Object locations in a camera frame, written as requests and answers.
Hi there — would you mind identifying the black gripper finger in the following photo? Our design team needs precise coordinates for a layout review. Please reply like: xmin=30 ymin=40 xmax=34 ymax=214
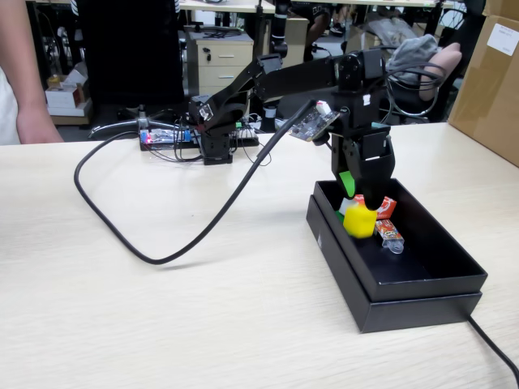
xmin=343 ymin=128 xmax=397 ymax=211

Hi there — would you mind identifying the person's bare forearm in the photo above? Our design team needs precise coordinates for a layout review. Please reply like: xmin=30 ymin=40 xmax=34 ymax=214
xmin=0 ymin=0 xmax=49 ymax=114

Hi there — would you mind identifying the large labelled cardboard box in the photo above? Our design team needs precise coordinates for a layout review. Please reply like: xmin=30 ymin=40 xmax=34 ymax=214
xmin=447 ymin=14 xmax=519 ymax=168

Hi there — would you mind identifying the silver monitor stand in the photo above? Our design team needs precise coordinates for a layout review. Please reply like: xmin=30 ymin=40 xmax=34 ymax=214
xmin=88 ymin=104 xmax=179 ymax=139

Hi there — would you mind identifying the small cardboard box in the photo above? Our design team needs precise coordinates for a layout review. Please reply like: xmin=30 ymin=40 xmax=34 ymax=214
xmin=482 ymin=0 xmax=519 ymax=22

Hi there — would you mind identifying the pink cushion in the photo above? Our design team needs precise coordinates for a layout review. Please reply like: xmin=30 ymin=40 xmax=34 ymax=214
xmin=418 ymin=42 xmax=464 ymax=101

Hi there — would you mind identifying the red carton box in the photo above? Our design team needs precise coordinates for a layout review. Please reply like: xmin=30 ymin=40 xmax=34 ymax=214
xmin=338 ymin=193 xmax=398 ymax=222

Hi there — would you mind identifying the black white pole robot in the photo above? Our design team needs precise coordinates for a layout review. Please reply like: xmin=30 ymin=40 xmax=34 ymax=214
xmin=261 ymin=0 xmax=291 ymax=133

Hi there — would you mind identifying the background desk top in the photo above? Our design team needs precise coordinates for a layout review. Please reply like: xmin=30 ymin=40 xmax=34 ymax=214
xmin=180 ymin=0 xmax=277 ymax=13

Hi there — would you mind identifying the wrapped candy packet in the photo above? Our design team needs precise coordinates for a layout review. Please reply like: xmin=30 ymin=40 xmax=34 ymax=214
xmin=375 ymin=218 xmax=405 ymax=255

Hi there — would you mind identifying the person's white shirt torso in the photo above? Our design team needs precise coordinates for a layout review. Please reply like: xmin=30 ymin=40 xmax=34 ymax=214
xmin=0 ymin=66 xmax=21 ymax=146

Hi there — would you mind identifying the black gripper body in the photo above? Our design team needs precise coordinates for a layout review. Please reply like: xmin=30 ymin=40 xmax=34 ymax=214
xmin=330 ymin=89 xmax=390 ymax=172

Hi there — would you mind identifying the grey cloth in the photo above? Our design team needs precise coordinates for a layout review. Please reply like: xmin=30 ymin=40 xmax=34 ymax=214
xmin=384 ymin=33 xmax=440 ymax=78

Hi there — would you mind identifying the controller board base plate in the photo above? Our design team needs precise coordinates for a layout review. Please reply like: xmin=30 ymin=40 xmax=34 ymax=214
xmin=139 ymin=127 xmax=260 ymax=152

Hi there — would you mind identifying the black office chair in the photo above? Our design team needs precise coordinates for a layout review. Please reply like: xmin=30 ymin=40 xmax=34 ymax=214
xmin=384 ymin=40 xmax=463 ymax=125

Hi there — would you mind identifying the black power cable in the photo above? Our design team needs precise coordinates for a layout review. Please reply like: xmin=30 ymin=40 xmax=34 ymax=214
xmin=315 ymin=137 xmax=519 ymax=377

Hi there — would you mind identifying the black monitor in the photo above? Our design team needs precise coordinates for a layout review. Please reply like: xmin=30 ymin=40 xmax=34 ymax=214
xmin=76 ymin=0 xmax=184 ymax=107

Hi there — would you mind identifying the yellow cube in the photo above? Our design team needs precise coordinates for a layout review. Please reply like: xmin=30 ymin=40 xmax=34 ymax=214
xmin=342 ymin=202 xmax=378 ymax=239

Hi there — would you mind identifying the seated person in dark clothes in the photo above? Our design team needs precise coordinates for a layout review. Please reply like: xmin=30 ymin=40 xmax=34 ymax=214
xmin=303 ymin=0 xmax=345 ymax=62

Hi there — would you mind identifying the plain beige cabinet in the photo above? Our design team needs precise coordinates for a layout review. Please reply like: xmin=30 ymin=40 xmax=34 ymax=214
xmin=279 ymin=18 xmax=309 ymax=62

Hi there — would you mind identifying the beige drawer cabinet with lock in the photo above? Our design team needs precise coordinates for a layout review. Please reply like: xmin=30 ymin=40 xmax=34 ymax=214
xmin=184 ymin=30 xmax=255 ymax=98

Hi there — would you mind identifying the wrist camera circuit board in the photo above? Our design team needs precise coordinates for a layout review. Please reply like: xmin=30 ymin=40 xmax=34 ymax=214
xmin=288 ymin=100 xmax=341 ymax=146

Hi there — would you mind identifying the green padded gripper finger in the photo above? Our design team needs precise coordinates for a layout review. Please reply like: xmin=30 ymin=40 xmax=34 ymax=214
xmin=337 ymin=169 xmax=357 ymax=199

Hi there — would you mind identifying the thick black camera cable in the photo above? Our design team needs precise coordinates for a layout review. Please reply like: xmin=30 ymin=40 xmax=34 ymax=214
xmin=73 ymin=100 xmax=316 ymax=267

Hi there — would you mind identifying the flat white cardboard box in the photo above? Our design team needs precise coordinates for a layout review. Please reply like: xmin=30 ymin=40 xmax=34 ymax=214
xmin=47 ymin=103 xmax=93 ymax=126

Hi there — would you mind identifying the black cardboard box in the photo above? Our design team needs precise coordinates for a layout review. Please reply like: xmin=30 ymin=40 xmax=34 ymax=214
xmin=314 ymin=177 xmax=489 ymax=303

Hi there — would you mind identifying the person's hand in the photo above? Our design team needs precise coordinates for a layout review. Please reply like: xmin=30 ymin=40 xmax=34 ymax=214
xmin=15 ymin=106 xmax=65 ymax=145

